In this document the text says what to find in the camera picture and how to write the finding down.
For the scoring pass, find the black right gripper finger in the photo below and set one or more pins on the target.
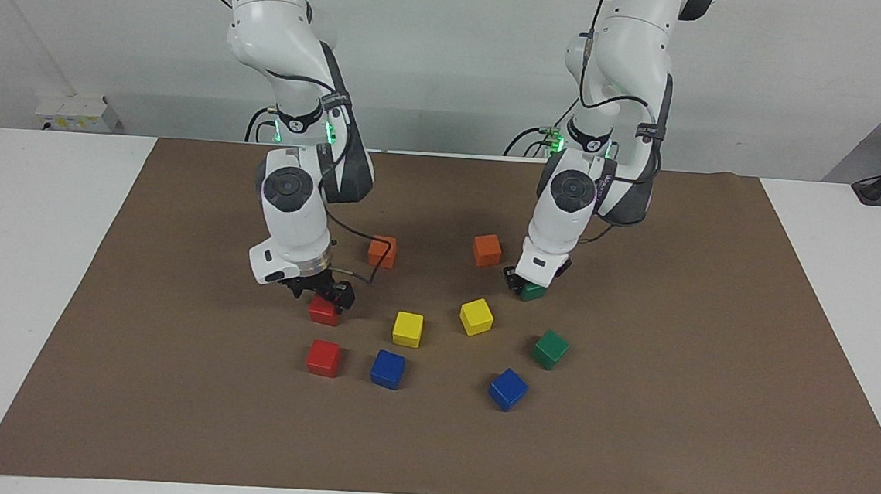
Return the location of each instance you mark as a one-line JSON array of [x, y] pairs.
[[344, 294], [301, 290]]

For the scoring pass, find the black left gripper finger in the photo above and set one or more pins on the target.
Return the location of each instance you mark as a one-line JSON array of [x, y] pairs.
[[513, 279]]

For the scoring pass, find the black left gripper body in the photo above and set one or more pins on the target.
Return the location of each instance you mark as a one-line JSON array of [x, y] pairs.
[[561, 266]]

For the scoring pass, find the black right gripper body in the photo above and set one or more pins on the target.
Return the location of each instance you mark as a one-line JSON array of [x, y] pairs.
[[308, 279]]

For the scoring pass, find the green wooden block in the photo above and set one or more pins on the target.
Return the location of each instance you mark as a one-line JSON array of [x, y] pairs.
[[550, 350], [535, 292]]

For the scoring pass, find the red wooden block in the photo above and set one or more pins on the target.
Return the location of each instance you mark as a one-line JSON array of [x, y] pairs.
[[322, 315], [323, 359]]

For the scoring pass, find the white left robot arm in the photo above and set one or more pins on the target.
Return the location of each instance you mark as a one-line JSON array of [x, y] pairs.
[[632, 51]]

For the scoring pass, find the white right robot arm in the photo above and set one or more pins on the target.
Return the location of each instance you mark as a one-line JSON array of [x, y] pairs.
[[285, 35]]

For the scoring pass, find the orange wooden block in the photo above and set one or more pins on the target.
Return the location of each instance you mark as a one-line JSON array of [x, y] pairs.
[[487, 250], [380, 252]]

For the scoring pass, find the yellow wooden block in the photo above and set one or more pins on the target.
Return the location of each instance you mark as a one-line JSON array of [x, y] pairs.
[[476, 316], [407, 329]]

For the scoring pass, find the blue wooden block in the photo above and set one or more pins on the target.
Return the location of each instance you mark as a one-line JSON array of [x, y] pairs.
[[387, 369], [508, 389]]

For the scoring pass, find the brown table mat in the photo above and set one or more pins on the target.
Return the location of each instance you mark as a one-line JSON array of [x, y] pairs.
[[628, 446]]

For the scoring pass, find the white power outlet box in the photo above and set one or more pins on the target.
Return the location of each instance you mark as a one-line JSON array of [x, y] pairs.
[[78, 113]]

